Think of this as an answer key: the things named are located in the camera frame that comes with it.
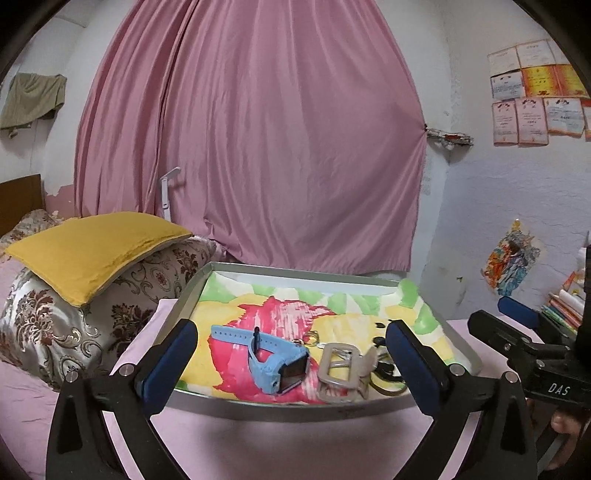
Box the pink curtain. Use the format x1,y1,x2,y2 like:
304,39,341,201
74,1,427,274

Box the colourful wall drawing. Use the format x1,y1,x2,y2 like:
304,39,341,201
481,219,543,297

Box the stack of books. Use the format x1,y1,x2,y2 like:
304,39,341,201
540,246,590,335

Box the floral satin pillow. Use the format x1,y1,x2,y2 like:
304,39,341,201
1,210,222,388

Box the blue smart watch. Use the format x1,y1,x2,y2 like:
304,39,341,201
211,325,311,395

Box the white plastic bracket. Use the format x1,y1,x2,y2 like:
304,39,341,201
159,166,181,222

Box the wall curtain hook shelf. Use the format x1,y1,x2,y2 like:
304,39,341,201
425,127,474,150

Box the olive green hanging cloth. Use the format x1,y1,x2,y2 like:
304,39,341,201
1,73,67,138

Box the wall certificates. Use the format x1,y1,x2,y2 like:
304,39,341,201
488,39,590,146

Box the yellow pillow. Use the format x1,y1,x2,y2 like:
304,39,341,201
6,212,191,307

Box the person's right hand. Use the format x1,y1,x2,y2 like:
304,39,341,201
527,399,590,437

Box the pink bed sheet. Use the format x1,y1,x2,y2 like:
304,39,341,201
0,257,546,480

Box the brown wooden headboard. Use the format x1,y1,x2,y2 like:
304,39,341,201
0,174,44,235

